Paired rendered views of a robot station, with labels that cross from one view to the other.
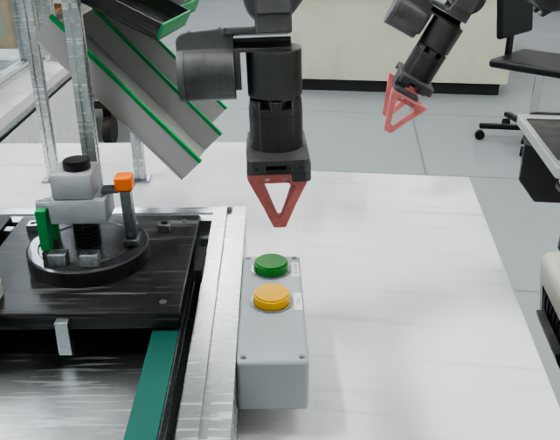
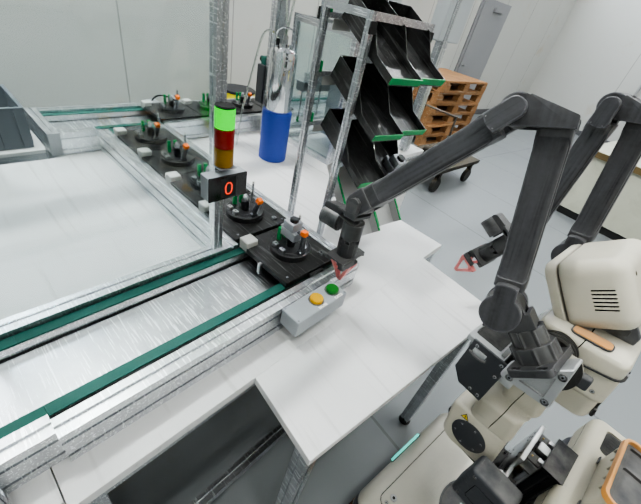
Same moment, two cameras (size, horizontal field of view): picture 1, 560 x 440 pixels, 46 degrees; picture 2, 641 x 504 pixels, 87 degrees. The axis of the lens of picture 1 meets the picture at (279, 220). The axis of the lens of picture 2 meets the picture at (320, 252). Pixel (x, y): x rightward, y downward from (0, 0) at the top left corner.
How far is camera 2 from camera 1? 0.52 m
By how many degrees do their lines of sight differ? 33
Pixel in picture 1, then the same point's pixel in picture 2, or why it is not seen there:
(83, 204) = (289, 233)
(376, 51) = (625, 214)
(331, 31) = not seen: hidden behind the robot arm
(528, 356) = (394, 387)
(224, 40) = (338, 210)
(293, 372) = (294, 323)
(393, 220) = (430, 306)
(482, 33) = not seen: outside the picture
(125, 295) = (281, 267)
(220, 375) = (273, 308)
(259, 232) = (373, 274)
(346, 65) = not seen: hidden behind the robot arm
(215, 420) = (256, 318)
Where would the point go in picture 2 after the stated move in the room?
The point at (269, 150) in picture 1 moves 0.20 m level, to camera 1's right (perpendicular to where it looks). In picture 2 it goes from (337, 253) to (395, 297)
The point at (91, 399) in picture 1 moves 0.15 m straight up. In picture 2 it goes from (250, 289) to (254, 251)
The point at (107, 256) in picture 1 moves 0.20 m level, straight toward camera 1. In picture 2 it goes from (289, 252) to (250, 285)
